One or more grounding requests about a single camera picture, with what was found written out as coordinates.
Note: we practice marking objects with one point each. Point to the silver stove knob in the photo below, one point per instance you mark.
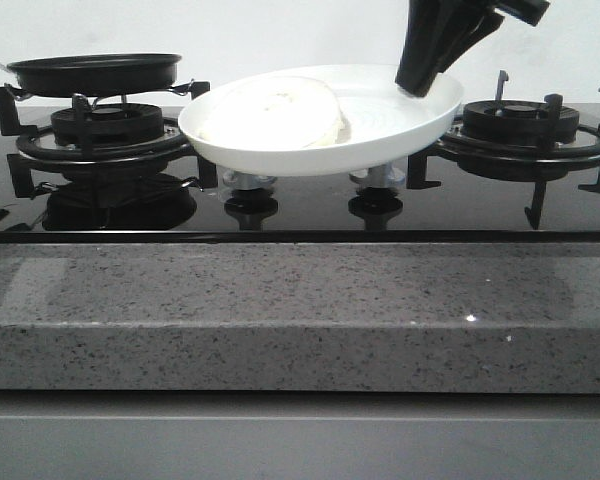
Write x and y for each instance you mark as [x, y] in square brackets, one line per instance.
[385, 176]
[246, 182]

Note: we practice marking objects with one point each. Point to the grey cabinet front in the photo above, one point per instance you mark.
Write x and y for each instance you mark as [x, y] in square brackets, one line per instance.
[187, 435]

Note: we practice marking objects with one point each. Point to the black gas burner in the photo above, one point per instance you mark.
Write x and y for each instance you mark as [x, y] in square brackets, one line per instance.
[510, 122]
[110, 124]

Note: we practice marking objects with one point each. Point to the left black gas burner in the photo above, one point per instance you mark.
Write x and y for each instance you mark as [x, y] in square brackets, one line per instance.
[110, 124]

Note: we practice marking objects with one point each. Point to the black pan support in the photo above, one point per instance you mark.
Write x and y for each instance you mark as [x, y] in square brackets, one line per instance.
[87, 163]
[569, 146]

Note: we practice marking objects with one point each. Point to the white round plate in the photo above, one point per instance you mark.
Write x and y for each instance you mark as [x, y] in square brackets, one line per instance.
[382, 123]

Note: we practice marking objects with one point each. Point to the fried egg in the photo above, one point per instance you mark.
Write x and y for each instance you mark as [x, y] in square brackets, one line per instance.
[275, 114]

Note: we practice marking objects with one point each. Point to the left silver stove knob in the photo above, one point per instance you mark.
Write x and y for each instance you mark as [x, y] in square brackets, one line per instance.
[246, 182]

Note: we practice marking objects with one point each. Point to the right black pan support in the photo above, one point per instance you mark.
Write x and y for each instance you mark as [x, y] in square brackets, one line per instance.
[569, 146]

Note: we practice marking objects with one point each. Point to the right black gas burner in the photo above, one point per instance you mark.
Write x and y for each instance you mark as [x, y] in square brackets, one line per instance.
[510, 122]

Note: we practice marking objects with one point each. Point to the black frying pan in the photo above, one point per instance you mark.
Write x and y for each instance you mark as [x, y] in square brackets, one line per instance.
[98, 75]

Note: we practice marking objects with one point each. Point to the black glass gas cooktop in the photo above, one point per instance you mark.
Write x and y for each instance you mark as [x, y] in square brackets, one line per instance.
[441, 200]

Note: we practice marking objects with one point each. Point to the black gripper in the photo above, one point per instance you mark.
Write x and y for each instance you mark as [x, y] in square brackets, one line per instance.
[438, 34]

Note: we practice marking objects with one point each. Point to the left black pan support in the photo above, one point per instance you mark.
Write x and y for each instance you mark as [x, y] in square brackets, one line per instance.
[87, 163]

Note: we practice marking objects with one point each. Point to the right silver stove knob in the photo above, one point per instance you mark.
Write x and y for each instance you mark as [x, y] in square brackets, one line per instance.
[385, 176]

